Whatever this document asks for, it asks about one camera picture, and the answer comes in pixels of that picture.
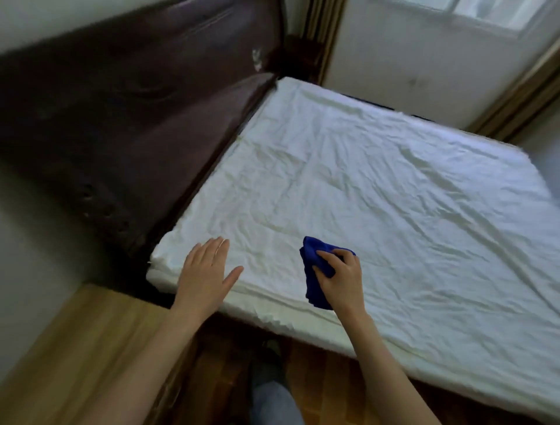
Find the person's right hand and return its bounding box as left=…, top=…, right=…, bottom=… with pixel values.
left=312, top=250, right=364, bottom=317

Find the person's left hand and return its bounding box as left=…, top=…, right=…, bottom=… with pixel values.
left=173, top=237, right=244, bottom=312

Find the blue cloth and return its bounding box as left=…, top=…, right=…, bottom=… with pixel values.
left=299, top=236, right=356, bottom=311

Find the person's left forearm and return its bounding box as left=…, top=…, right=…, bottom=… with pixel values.
left=85, top=304, right=219, bottom=425

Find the person's right forearm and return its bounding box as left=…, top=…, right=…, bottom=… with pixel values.
left=336, top=309, right=443, bottom=425

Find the white bed sheet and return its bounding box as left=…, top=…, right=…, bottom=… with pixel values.
left=146, top=76, right=560, bottom=424

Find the person's dark shoe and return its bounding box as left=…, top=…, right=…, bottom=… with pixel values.
left=248, top=338, right=290, bottom=388

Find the person's leg in jeans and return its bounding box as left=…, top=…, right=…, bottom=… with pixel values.
left=251, top=380, right=305, bottom=425

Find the dark brown headboard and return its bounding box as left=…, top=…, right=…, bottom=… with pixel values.
left=0, top=0, right=287, bottom=281

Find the light wooden bedside table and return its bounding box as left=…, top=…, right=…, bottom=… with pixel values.
left=0, top=283, right=198, bottom=425

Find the brown curtain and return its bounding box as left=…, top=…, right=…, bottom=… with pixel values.
left=301, top=0, right=347, bottom=86
left=465, top=39, right=560, bottom=145

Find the white framed window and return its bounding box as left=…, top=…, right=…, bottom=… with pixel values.
left=387, top=0, right=550, bottom=41

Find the dark wooden bed frame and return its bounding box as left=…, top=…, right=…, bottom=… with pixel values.
left=409, top=377, right=543, bottom=425

